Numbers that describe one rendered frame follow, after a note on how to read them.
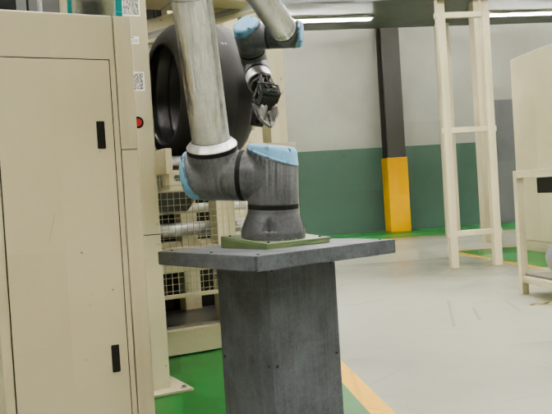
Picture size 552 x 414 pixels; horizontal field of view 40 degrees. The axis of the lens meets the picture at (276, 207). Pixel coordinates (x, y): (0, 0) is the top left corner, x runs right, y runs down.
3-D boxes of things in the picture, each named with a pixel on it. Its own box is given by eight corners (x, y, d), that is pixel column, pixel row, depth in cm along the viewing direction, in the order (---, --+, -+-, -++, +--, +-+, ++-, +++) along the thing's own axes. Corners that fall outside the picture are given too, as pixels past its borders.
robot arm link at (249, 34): (266, 12, 251) (273, 43, 260) (233, 14, 254) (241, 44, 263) (261, 29, 245) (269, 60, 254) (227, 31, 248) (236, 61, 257)
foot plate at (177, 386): (127, 402, 282) (126, 397, 282) (108, 388, 306) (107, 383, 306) (194, 390, 295) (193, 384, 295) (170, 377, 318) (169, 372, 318)
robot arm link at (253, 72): (241, 85, 260) (268, 89, 263) (244, 93, 256) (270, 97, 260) (249, 63, 254) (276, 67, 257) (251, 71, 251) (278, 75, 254)
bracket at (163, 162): (166, 173, 286) (164, 148, 286) (134, 178, 321) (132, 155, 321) (174, 173, 287) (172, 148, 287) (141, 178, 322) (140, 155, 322)
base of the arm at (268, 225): (319, 236, 220) (319, 203, 219) (266, 242, 208) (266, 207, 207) (279, 231, 235) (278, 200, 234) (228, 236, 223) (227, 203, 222)
